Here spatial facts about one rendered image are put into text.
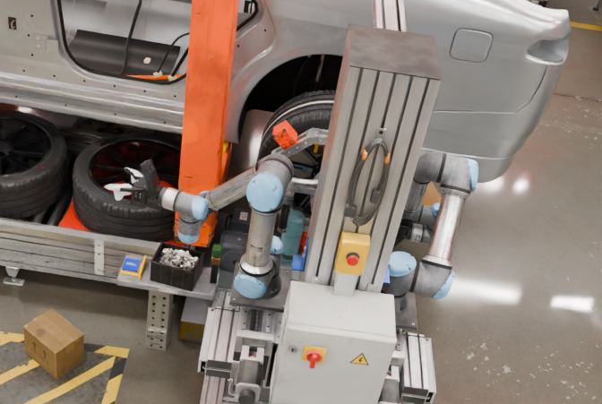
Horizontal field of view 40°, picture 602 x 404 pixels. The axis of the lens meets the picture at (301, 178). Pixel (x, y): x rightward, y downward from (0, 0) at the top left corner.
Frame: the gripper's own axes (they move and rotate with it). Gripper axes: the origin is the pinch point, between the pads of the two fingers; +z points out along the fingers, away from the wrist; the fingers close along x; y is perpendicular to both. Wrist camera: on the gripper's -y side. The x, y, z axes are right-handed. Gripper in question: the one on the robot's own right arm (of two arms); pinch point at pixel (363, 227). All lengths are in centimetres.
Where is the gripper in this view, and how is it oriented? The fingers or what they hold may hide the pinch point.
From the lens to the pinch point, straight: 358.7
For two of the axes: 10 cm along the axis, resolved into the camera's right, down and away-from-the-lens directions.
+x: -0.7, 5.9, -8.0
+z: -9.9, -1.6, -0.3
